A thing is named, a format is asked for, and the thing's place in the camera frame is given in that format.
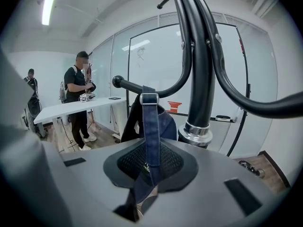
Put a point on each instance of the whiteboard eraser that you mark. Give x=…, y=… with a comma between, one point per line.
x=223, y=117

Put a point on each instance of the white desk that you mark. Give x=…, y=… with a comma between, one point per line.
x=71, y=109

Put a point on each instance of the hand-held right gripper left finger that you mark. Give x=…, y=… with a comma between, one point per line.
x=90, y=185

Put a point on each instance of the grey backpack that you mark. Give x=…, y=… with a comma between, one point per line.
x=62, y=91

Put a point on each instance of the black metal coat rack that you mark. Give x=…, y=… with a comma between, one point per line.
x=202, y=79

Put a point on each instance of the grey chair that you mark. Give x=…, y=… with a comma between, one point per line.
x=35, y=112

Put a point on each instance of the ceiling strip light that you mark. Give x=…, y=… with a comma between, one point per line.
x=50, y=3

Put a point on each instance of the navy blue cap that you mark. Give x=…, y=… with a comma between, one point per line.
x=151, y=126

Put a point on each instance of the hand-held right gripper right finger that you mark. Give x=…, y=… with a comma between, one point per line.
x=201, y=202

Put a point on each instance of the whiteboard on black stand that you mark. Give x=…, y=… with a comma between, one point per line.
x=161, y=67

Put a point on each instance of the black controller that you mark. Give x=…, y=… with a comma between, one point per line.
x=91, y=86

